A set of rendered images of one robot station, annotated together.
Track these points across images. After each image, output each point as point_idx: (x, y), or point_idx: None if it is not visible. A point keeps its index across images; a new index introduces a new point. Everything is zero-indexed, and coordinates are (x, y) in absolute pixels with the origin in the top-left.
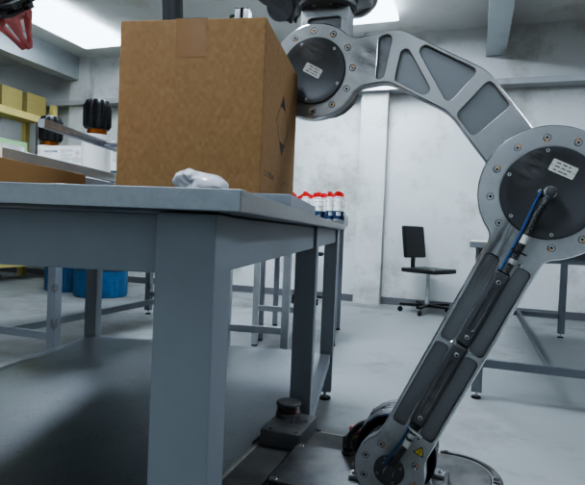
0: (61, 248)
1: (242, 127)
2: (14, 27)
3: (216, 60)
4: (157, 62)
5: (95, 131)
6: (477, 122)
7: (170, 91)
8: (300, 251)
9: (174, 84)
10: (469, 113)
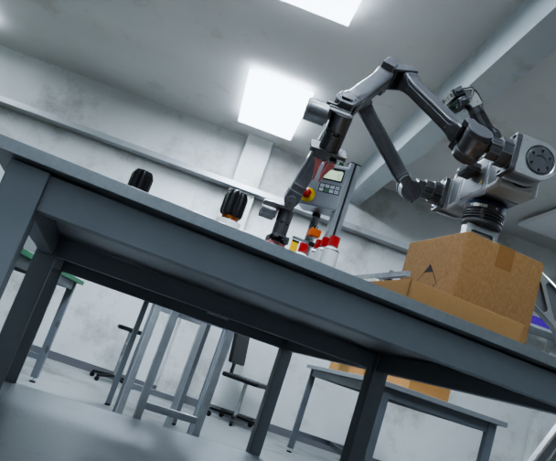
0: None
1: (520, 321)
2: (330, 169)
3: (515, 277)
4: (484, 264)
5: (234, 219)
6: None
7: (487, 284)
8: (376, 374)
9: (490, 281)
10: None
